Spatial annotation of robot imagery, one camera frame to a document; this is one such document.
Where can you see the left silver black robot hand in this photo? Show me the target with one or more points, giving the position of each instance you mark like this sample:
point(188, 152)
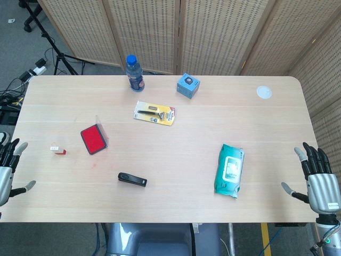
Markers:
point(5, 176)

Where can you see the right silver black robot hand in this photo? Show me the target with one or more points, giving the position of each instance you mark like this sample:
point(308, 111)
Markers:
point(321, 189)

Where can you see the small red white stamp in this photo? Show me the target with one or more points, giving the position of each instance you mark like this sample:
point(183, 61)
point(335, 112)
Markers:
point(58, 150)

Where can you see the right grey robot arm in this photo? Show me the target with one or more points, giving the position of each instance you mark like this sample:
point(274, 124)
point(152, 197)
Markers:
point(330, 237)

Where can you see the black and white shoe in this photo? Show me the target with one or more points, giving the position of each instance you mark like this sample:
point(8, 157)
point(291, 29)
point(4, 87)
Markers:
point(4, 137)

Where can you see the green wet wipes pack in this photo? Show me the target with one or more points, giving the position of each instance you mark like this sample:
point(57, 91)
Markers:
point(229, 170)

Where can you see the red ink pad case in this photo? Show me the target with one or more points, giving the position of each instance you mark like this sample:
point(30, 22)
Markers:
point(93, 140)

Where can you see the black power adapter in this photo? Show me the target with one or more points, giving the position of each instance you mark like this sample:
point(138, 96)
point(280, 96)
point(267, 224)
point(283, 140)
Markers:
point(25, 76)

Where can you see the silver table leg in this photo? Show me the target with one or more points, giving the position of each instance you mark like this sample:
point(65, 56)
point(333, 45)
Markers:
point(231, 238)

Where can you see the white power strip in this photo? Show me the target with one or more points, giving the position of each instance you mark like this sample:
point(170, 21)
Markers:
point(37, 70)

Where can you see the black stapler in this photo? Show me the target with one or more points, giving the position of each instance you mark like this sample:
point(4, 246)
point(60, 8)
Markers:
point(132, 179)

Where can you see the black tripod stand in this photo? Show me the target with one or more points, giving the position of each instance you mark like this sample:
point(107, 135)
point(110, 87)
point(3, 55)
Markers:
point(60, 57)

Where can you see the black office chair base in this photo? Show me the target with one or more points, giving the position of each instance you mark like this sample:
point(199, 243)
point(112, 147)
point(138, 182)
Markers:
point(30, 18)

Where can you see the razor in yellow blister pack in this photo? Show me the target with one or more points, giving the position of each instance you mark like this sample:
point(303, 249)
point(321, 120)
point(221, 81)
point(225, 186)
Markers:
point(155, 113)

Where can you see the water bottle with blue cap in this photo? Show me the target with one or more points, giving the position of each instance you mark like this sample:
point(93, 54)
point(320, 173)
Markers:
point(135, 76)

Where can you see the grey robot torso base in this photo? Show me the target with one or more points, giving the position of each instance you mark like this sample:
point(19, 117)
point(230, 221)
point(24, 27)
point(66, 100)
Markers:
point(160, 240)

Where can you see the small blue cardboard box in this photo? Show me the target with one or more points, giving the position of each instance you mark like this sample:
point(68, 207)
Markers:
point(187, 86)

